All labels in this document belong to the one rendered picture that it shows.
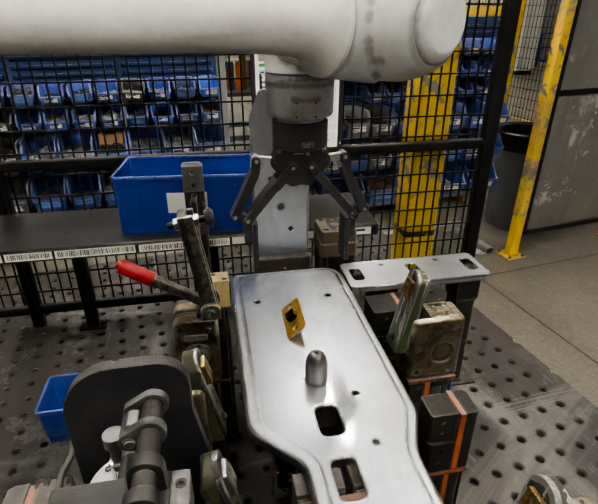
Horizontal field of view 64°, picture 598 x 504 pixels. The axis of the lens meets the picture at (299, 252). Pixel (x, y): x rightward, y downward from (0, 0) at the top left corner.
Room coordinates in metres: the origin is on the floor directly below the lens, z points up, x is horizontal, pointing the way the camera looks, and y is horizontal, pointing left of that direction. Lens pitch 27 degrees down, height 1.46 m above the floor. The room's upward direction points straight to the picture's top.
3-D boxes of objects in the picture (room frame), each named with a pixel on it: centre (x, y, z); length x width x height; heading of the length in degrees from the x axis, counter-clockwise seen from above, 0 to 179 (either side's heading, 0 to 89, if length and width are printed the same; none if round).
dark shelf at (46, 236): (1.04, 0.28, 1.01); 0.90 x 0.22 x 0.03; 101
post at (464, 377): (0.87, -0.35, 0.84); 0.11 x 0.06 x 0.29; 101
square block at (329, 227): (0.94, -0.08, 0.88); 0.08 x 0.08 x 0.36; 11
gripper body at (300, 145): (0.65, 0.00, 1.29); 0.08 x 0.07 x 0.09; 101
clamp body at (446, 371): (0.63, -0.21, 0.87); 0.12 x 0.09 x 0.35; 101
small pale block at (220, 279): (0.70, 0.14, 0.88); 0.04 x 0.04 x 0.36; 11
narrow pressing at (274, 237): (0.91, 0.04, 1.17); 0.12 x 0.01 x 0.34; 101
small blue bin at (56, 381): (0.73, 0.46, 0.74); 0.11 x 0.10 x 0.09; 11
